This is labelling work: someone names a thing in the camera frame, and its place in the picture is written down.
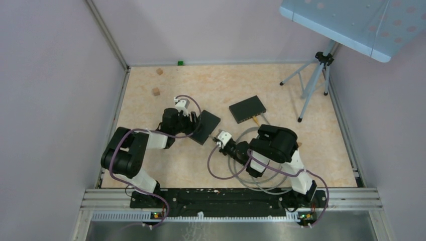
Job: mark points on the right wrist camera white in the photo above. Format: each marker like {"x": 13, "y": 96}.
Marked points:
{"x": 222, "y": 139}

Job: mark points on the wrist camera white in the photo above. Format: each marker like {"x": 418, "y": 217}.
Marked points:
{"x": 182, "y": 105}
{"x": 222, "y": 139}

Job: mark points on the wooden cube near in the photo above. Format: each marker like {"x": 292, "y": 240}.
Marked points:
{"x": 156, "y": 91}

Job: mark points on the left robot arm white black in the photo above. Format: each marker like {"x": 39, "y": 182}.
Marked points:
{"x": 125, "y": 152}

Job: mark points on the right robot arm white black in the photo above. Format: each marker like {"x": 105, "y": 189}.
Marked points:
{"x": 272, "y": 143}

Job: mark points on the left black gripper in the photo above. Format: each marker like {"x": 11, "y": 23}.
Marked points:
{"x": 191, "y": 125}

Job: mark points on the white slotted cable duct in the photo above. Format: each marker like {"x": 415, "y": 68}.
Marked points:
{"x": 147, "y": 216}

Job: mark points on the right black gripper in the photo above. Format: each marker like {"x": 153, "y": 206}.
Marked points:
{"x": 223, "y": 150}

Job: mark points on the black network switch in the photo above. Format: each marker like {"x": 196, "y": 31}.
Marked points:
{"x": 208, "y": 123}
{"x": 246, "y": 109}

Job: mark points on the light blue perforated board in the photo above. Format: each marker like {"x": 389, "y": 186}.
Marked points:
{"x": 375, "y": 28}

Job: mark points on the grey tripod stand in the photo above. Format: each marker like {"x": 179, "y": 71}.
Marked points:
{"x": 320, "y": 76}

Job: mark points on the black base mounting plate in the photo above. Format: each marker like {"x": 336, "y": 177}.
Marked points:
{"x": 226, "y": 202}

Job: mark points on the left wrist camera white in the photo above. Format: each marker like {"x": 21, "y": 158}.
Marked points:
{"x": 182, "y": 105}

